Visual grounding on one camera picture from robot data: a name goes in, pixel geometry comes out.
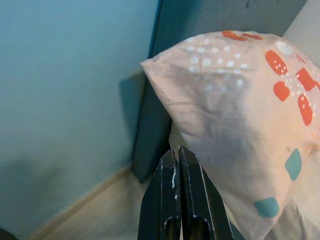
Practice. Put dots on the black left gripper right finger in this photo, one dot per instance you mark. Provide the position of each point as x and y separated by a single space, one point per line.
200 205

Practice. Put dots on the beige skirting board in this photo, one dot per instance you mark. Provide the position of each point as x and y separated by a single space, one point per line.
100 191

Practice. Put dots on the pink dotted pillow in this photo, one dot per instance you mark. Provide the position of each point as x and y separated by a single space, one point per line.
237 125

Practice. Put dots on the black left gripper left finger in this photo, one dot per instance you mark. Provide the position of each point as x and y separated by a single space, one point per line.
157 205

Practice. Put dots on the dark grey bed frame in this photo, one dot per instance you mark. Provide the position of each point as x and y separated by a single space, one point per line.
200 15

